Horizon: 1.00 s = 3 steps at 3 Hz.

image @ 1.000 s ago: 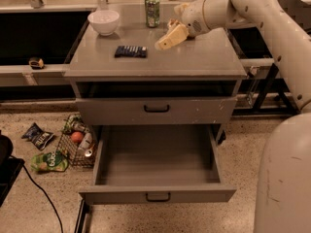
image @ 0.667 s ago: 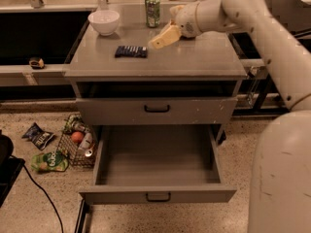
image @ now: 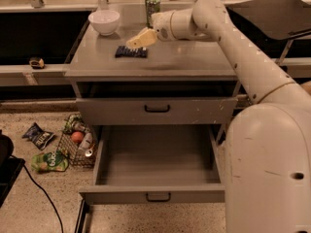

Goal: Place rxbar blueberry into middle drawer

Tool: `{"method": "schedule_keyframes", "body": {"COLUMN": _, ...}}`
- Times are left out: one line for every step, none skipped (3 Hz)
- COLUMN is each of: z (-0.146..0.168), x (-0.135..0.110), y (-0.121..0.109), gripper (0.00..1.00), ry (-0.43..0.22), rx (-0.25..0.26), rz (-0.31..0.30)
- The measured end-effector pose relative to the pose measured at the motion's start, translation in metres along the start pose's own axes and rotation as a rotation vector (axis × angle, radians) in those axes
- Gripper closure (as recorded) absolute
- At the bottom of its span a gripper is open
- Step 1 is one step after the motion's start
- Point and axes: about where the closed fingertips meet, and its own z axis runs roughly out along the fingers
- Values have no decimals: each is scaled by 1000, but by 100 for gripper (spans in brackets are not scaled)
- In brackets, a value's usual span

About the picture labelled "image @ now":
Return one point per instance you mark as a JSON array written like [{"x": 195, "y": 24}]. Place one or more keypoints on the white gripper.
[{"x": 161, "y": 25}]

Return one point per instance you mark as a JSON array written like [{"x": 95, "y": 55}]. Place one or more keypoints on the blue rxbar blueberry bar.
[{"x": 124, "y": 51}]

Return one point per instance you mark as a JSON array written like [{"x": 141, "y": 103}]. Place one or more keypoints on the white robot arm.
[{"x": 267, "y": 145}]

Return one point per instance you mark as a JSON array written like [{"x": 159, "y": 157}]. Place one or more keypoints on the grey drawer cabinet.
[{"x": 183, "y": 69}]

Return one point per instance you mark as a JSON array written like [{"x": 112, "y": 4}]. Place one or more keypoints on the closed grey upper drawer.
[{"x": 153, "y": 111}]

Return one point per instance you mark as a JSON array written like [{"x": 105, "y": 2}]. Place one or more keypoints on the open grey middle drawer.
[{"x": 155, "y": 164}]

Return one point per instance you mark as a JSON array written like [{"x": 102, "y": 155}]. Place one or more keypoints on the green soda can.
[{"x": 152, "y": 7}]

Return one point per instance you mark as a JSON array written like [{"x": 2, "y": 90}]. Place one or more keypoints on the white bowl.
[{"x": 105, "y": 22}]

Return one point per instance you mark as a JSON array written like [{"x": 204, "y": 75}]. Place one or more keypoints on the orange fruit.
[{"x": 77, "y": 137}]

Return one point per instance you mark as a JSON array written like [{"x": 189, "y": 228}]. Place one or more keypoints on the blue chip bag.
[{"x": 39, "y": 137}]

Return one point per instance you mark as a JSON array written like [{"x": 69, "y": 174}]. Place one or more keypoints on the green snack bag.
[{"x": 54, "y": 161}]

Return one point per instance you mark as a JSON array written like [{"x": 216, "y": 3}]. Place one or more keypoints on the black bag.
[{"x": 10, "y": 167}]

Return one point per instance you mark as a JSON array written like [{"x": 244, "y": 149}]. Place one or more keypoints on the wire basket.
[{"x": 80, "y": 155}]

